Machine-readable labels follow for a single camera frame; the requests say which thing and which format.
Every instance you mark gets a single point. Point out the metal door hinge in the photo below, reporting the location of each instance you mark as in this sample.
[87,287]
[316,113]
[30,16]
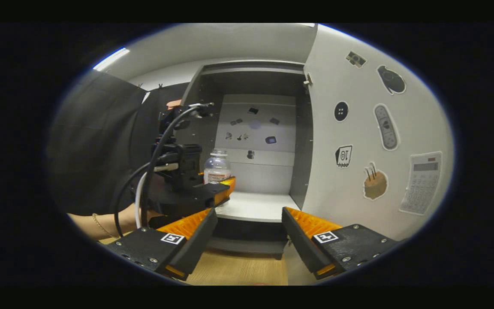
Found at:
[308,80]

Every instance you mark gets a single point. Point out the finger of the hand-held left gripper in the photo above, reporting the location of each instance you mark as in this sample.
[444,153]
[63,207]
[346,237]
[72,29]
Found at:
[212,191]

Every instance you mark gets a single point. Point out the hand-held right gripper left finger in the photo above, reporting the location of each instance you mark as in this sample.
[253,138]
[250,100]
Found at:
[195,249]

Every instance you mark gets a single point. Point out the clear plastic bottle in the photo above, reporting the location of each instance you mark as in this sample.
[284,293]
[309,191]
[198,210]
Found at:
[217,167]

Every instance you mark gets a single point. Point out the white cabinet door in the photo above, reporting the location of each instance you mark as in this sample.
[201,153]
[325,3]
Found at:
[350,206]

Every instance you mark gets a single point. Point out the white cabinet shelf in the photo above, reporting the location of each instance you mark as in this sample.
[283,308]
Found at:
[260,207]

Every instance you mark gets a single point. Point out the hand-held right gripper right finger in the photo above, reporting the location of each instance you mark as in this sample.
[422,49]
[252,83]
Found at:
[300,246]

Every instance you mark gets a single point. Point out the black backdrop cloth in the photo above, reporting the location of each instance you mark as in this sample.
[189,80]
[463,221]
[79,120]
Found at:
[92,150]

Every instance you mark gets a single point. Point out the grey cabinet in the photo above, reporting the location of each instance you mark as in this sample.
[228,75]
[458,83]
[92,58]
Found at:
[302,163]

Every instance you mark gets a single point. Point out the ceiling light strip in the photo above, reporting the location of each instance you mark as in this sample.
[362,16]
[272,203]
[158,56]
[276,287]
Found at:
[110,59]

